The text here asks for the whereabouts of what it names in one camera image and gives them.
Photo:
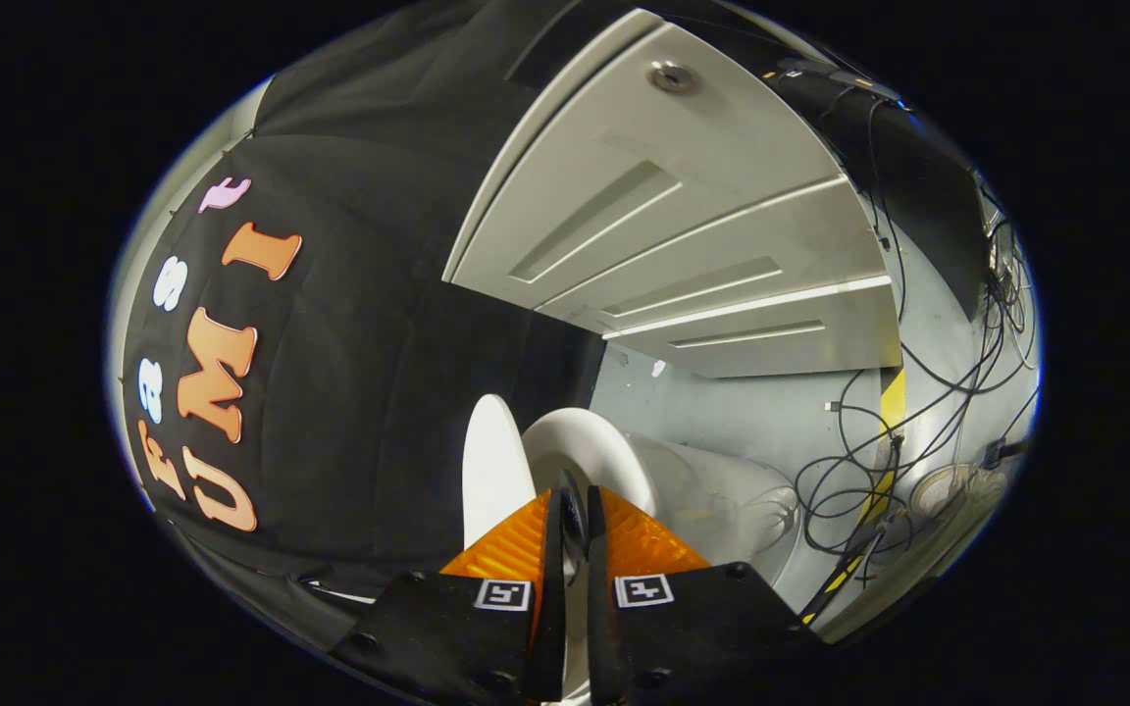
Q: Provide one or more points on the white toilet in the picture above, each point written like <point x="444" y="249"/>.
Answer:
<point x="722" y="490"/>

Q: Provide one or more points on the black backdrop cloth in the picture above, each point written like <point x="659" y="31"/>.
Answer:
<point x="359" y="373"/>

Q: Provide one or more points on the white drawer cabinet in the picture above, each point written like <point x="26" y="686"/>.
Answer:
<point x="683" y="196"/>

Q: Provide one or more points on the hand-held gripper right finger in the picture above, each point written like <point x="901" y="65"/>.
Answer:
<point x="599" y="618"/>

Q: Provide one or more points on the black power strip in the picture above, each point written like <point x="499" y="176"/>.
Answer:
<point x="820" y="71"/>

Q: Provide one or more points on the round pale disc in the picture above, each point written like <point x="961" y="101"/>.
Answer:
<point x="957" y="487"/>

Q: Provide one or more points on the white toilet lid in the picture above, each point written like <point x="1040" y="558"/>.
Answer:
<point x="496" y="471"/>

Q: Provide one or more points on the yellow black floor tape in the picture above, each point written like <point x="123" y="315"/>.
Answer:
<point x="892" y="397"/>

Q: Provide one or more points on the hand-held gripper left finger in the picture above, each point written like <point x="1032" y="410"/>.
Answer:
<point x="552" y="608"/>

